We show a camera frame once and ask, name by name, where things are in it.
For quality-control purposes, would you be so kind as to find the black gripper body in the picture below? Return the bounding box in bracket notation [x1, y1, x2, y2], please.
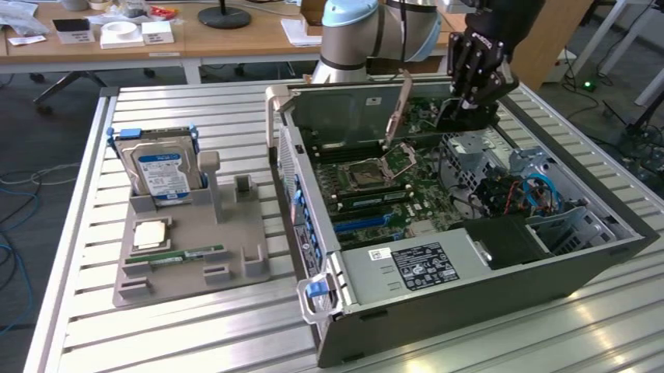
[448, 0, 547, 85]

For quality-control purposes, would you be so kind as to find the green graphics card black fan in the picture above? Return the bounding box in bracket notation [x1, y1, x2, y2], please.
[384, 68, 500, 152]

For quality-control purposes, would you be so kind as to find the wooden cabinet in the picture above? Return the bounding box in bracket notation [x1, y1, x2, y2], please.
[429, 0, 596, 90]

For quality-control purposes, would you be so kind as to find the metal disk bay cage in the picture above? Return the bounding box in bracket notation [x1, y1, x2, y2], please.
[523, 205, 622, 257]
[440, 130, 520, 186]

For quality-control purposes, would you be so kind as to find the metal socket cover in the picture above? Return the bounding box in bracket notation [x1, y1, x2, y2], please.
[381, 141, 420, 180]

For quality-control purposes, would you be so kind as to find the metal CPU socket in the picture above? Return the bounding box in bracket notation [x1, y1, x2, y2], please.
[337, 159, 401, 193]

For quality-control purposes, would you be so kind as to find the green motherboard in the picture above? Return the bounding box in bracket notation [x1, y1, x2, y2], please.
[305, 127, 468, 252]

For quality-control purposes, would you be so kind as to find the green RAM stick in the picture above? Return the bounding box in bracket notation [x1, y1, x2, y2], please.
[127, 244, 228, 269]
[340, 189, 412, 210]

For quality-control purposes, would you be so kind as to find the white paper stack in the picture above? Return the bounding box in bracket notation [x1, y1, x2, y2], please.
[280, 17, 324, 48]

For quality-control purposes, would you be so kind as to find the brown cardboard box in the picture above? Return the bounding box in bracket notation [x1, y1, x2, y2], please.
[300, 0, 328, 26]

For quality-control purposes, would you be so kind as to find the silver chipset heat sink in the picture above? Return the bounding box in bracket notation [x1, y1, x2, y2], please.
[407, 220, 444, 237]

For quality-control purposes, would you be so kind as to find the PCIe expansion slot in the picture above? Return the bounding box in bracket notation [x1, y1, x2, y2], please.
[333, 214, 392, 235]

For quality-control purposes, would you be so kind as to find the black round lamp base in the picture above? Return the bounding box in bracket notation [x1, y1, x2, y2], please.
[197, 0, 253, 30]

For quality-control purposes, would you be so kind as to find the grey power supply black label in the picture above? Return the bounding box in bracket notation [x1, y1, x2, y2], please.
[332, 228, 492, 308]

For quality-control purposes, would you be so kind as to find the open grey PC case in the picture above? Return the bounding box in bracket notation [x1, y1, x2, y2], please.
[264, 75, 662, 369]

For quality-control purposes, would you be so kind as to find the white box with label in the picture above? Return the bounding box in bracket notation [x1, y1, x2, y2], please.
[141, 21, 174, 46]

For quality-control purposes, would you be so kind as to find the hard disk blue caddy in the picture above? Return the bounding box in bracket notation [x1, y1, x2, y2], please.
[105, 124, 202, 209]

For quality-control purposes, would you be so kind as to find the white flat box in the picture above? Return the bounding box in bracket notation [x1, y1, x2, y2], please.
[99, 33, 146, 50]

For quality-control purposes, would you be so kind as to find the dark grey pouch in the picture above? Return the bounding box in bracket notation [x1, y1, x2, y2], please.
[114, 0, 150, 19]

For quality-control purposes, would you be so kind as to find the white tape roll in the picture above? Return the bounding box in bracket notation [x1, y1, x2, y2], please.
[103, 22, 138, 40]

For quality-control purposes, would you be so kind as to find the silver CPU chip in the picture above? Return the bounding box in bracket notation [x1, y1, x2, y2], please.
[133, 221, 171, 249]

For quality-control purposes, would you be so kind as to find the grey parts rack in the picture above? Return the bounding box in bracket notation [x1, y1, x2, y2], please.
[113, 150, 274, 310]

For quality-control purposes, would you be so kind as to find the white box black top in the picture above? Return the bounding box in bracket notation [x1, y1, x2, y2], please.
[51, 18, 98, 44]

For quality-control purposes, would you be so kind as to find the black office chair base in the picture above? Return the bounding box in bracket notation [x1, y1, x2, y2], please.
[31, 68, 157, 116]

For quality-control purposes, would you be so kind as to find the white card red print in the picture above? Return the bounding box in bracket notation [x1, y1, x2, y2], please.
[7, 34, 49, 47]

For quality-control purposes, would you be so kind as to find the clear plastic bag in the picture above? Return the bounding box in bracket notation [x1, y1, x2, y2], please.
[0, 1, 39, 37]

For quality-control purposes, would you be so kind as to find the black internal cable bundle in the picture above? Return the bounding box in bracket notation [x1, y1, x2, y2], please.
[448, 170, 523, 221]

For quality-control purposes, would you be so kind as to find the white desk frame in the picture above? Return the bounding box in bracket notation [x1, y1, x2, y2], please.
[564, 0, 664, 106]

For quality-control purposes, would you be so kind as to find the blue disk wire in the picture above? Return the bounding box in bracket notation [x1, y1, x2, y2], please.
[520, 176, 566, 215]

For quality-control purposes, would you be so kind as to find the blue floor cable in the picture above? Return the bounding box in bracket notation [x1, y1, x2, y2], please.
[0, 182, 41, 335]

